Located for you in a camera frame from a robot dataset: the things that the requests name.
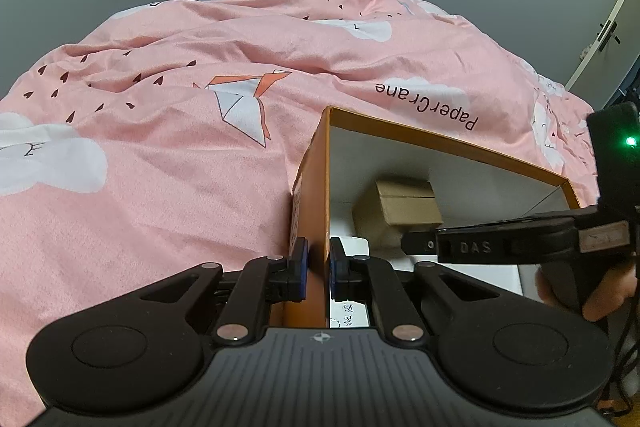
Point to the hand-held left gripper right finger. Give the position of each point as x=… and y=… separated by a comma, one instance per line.
x=336, y=273

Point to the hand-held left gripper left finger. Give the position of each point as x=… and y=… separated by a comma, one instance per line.
x=300, y=268

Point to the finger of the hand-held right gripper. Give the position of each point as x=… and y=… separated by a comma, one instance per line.
x=450, y=247

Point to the small brown cardboard box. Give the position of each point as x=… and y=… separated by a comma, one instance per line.
x=400, y=212

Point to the orange cardboard box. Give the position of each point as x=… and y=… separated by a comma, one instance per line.
x=312, y=187

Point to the person's right hand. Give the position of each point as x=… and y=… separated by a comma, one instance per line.
x=611, y=293

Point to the white door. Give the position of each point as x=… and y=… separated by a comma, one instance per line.
x=622, y=14

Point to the pink printed duvet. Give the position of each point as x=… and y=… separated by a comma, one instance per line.
x=150, y=182

